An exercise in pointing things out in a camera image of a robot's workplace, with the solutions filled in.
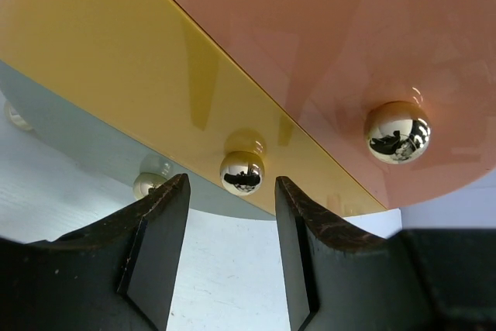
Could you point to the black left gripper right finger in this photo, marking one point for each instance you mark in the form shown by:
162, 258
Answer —
338, 276

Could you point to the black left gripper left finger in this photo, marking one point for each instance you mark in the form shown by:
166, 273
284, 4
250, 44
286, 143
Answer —
117, 273

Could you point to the orange top drawer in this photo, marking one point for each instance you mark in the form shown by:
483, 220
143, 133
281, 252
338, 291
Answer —
329, 62

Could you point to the yellow drawer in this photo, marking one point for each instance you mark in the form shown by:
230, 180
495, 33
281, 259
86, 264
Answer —
147, 69

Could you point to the grey-green bottom drawer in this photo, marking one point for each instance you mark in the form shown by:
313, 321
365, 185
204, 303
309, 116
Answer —
101, 148

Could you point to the cream round drawer cabinet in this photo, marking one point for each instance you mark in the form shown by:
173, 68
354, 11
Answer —
15, 118

